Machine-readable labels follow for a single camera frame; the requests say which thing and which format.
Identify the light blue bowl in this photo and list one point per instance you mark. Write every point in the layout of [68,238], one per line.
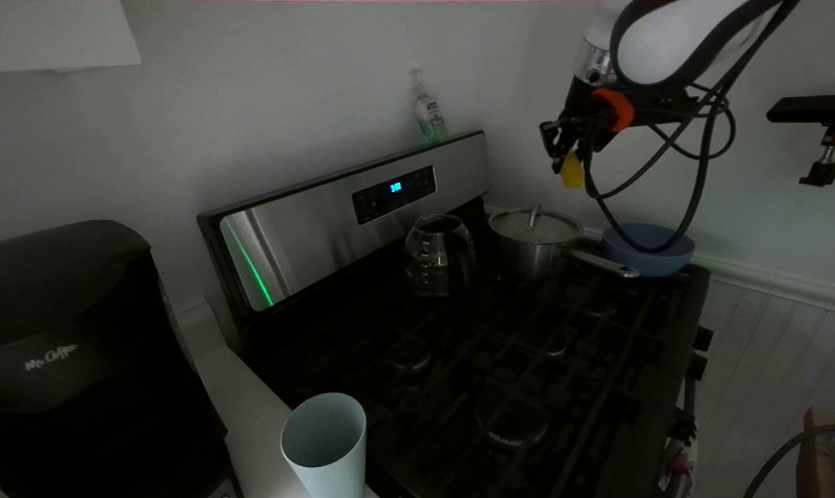
[648,250]

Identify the brown wooden post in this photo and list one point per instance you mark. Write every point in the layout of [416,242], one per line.
[821,458]

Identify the black bar camera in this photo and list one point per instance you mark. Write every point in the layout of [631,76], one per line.
[813,109]

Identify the clear soap bottle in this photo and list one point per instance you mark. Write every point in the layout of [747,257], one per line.
[430,113]

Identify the yellow bar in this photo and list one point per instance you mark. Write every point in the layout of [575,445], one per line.
[574,173]

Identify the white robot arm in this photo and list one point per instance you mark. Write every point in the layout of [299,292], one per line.
[675,36]

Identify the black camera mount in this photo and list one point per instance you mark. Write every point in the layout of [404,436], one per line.
[832,155]

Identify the steel pot lid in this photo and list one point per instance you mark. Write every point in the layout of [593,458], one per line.
[531,225]

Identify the black gas stove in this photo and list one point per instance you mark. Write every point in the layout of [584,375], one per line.
[546,389]

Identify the light blue plastic cup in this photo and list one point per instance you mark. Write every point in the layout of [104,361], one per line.
[325,452]

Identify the glass coffee carafe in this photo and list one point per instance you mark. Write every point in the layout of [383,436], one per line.
[438,257]

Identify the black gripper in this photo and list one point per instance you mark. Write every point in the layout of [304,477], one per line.
[575,113]

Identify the black coffee maker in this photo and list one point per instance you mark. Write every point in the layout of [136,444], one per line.
[68,369]

